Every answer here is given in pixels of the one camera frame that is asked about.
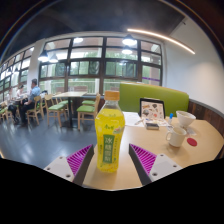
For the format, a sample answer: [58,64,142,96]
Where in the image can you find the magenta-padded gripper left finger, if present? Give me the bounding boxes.
[43,143,95,187]

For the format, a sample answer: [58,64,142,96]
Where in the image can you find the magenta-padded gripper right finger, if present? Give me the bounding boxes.
[128,143,184,186]

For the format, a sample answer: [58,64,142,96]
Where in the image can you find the yellow drink bottle orange cap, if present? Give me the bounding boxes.
[94,90,126,174]

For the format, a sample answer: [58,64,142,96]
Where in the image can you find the white ribbed mug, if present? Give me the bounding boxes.
[165,125,188,148]

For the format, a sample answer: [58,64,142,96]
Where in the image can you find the flat round red coaster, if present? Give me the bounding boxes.
[186,137,198,147]

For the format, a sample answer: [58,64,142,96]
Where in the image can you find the small dark box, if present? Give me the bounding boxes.
[145,122,160,131]

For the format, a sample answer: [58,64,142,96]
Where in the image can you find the white bowl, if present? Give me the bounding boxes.
[175,110,197,129]

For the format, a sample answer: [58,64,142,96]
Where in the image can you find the white paper sheet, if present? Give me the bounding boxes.
[122,111,145,128]

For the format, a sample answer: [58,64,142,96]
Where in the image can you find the black-framed tablet with stickers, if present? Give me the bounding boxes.
[138,97,166,122]

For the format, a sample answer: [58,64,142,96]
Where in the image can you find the wooden chairs with green seats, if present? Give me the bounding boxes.
[0,93,102,129]

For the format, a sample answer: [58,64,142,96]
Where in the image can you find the green upholstered bench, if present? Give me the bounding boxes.
[118,82,190,118]

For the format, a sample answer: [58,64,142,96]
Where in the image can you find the wooden dining table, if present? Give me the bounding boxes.
[52,91,88,129]

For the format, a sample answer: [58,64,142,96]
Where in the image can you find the person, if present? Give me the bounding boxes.
[14,84,25,99]
[18,78,42,126]

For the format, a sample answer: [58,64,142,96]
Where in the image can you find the large dark-framed window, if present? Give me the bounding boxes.
[0,35,164,103]

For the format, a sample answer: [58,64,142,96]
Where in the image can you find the black pendant ceiling lamps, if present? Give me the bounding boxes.
[37,34,138,64]

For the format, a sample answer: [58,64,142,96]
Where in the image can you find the long curved light strip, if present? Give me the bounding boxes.
[126,28,196,55]

